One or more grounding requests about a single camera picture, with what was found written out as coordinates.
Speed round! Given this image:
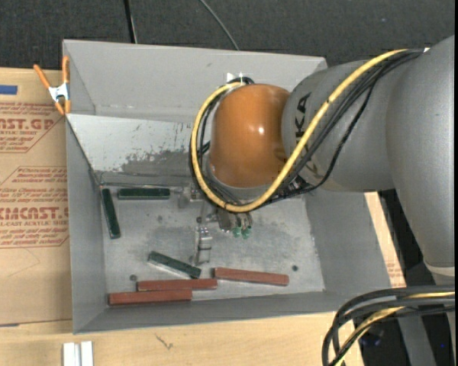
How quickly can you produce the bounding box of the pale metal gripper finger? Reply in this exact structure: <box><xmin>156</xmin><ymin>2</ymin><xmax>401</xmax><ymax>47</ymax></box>
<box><xmin>177</xmin><ymin>185</ymin><xmax>202</xmax><ymax>210</ymax></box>
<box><xmin>194</xmin><ymin>225</ymin><xmax>214</xmax><ymax>265</ymax></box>

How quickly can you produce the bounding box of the dark green flat block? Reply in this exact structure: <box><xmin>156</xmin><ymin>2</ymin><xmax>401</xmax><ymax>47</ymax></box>
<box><xmin>147</xmin><ymin>250</ymin><xmax>202</xmax><ymax>280</ymax></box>
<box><xmin>117</xmin><ymin>188</ymin><xmax>172</xmax><ymax>201</ymax></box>
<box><xmin>101</xmin><ymin>188</ymin><xmax>122</xmax><ymax>240</ymax></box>

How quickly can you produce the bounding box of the red-brown flat block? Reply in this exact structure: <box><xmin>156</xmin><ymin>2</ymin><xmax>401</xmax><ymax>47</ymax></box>
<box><xmin>136</xmin><ymin>278</ymin><xmax>218</xmax><ymax>293</ymax></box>
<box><xmin>211</xmin><ymin>267</ymin><xmax>290</xmax><ymax>287</ymax></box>
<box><xmin>107</xmin><ymin>289</ymin><xmax>194</xmax><ymax>307</ymax></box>

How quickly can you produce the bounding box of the grey metal bin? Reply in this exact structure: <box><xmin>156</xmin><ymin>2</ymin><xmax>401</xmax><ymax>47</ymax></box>
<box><xmin>62</xmin><ymin>39</ymin><xmax>407</xmax><ymax>336</ymax></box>

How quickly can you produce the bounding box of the brown cardboard board, red print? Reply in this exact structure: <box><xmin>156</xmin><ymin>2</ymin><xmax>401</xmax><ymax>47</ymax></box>
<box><xmin>0</xmin><ymin>66</ymin><xmax>408</xmax><ymax>327</ymax></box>

